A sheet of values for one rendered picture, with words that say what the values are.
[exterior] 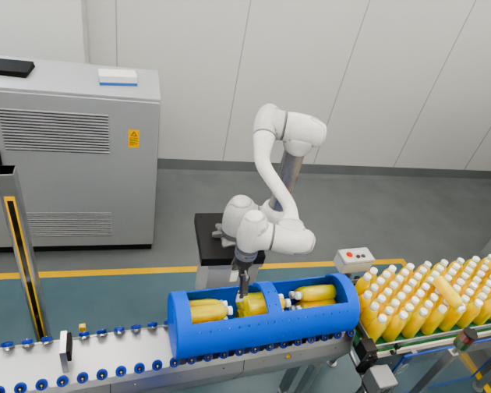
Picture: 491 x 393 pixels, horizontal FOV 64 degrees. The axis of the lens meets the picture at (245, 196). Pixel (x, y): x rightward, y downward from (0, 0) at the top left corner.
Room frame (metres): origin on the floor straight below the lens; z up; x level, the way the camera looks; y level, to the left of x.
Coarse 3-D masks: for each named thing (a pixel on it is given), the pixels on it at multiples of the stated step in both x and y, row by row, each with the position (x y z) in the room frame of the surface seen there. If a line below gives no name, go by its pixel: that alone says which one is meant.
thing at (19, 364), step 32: (0, 352) 0.80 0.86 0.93; (32, 352) 0.83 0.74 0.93; (96, 352) 0.89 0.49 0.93; (128, 352) 0.92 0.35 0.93; (160, 352) 0.96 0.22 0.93; (288, 352) 1.12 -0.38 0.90; (320, 352) 1.19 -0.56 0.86; (0, 384) 0.68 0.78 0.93; (32, 384) 0.70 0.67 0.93; (128, 384) 0.81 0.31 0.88; (160, 384) 0.85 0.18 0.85; (192, 384) 0.96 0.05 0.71
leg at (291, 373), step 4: (292, 368) 1.38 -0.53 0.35; (296, 368) 1.38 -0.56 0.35; (288, 372) 1.39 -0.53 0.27; (292, 372) 1.38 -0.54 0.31; (296, 372) 1.39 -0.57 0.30; (284, 376) 1.41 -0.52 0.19; (288, 376) 1.38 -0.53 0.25; (292, 376) 1.38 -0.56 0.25; (284, 380) 1.40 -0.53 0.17; (288, 380) 1.38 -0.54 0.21; (292, 380) 1.39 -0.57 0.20; (280, 384) 1.41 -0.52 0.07; (284, 384) 1.38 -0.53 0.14; (288, 384) 1.39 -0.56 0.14; (280, 388) 1.40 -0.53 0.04; (284, 388) 1.38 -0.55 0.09; (288, 388) 1.39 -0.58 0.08; (280, 392) 1.39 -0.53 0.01; (284, 392) 1.40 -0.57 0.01
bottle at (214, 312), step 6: (192, 306) 1.05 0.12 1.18; (198, 306) 1.05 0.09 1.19; (204, 306) 1.06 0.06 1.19; (210, 306) 1.07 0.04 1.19; (216, 306) 1.07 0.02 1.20; (222, 306) 1.08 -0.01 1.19; (192, 312) 1.02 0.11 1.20; (198, 312) 1.02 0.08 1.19; (204, 312) 1.03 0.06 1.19; (210, 312) 1.04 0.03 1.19; (216, 312) 1.05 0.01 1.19; (222, 312) 1.06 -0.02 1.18; (228, 312) 1.08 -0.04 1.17; (192, 318) 1.00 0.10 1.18; (198, 318) 1.00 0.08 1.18; (204, 318) 1.01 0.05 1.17; (210, 318) 1.02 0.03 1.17; (216, 318) 1.03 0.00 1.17; (222, 318) 1.05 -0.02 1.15
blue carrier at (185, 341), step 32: (224, 288) 1.23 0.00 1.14; (256, 288) 1.30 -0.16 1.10; (288, 288) 1.38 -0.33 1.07; (352, 288) 1.33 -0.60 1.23; (224, 320) 1.00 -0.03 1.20; (256, 320) 1.05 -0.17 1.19; (288, 320) 1.10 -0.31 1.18; (320, 320) 1.15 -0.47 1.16; (352, 320) 1.22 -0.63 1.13; (192, 352) 0.90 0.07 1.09
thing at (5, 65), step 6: (0, 60) 2.35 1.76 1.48; (6, 60) 2.37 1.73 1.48; (12, 60) 2.39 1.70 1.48; (18, 60) 2.41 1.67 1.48; (0, 66) 2.26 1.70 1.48; (6, 66) 2.28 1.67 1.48; (12, 66) 2.30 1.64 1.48; (18, 66) 2.32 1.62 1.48; (24, 66) 2.34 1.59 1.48; (30, 66) 2.36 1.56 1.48; (0, 72) 2.22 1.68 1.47; (6, 72) 2.23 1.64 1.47; (12, 72) 2.24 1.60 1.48; (18, 72) 2.25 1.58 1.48; (24, 72) 2.26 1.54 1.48
